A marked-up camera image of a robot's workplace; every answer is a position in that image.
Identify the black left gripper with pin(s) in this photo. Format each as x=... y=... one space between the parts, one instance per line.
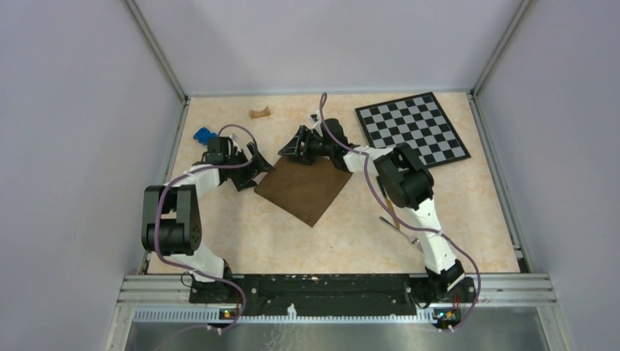
x=251 y=170

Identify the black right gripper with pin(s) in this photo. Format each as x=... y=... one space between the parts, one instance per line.
x=295 y=154

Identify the brown fabric napkin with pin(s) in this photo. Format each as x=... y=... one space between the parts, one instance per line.
x=304 y=191

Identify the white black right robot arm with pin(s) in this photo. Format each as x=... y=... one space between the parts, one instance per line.
x=406 y=180

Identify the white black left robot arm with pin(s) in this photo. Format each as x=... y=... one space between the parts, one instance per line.
x=171 y=224

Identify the small wooden arch block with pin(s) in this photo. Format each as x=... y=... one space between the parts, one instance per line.
x=260 y=113

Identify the blue toy car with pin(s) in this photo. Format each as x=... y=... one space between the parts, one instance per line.
x=203 y=135

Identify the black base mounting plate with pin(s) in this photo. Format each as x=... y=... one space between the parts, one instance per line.
x=330 y=295

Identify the black white checkerboard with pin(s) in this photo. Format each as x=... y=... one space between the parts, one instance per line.
x=419 y=121

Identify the silver metal fork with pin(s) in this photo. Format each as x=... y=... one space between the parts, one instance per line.
x=413 y=241

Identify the green wooden handled knife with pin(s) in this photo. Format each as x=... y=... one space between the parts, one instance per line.
x=392 y=212

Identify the aluminium frame rail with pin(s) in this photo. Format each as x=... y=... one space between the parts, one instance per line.
x=165 y=298

